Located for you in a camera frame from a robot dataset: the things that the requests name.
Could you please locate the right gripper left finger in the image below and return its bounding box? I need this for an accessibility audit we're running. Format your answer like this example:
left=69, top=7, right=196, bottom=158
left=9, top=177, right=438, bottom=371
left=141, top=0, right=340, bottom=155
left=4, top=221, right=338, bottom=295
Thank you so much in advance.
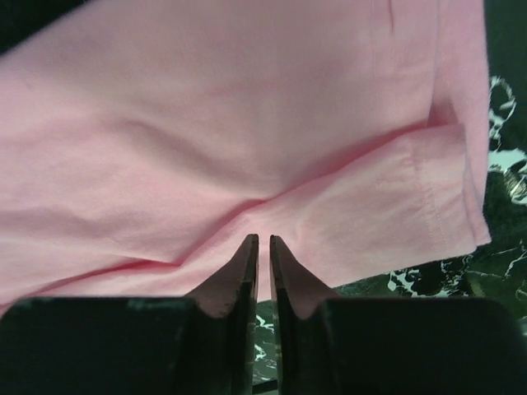
left=1, top=235, right=259, bottom=394

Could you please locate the pink t shirt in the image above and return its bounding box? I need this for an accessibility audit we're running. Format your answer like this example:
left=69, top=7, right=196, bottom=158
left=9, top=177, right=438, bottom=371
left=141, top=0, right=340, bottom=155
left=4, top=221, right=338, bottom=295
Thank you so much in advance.
left=0, top=0, right=493, bottom=318

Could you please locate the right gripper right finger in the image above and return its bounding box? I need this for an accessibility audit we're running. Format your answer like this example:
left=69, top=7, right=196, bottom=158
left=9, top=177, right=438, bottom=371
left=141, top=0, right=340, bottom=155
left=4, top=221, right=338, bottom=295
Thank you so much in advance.
left=269, top=236, right=526, bottom=394

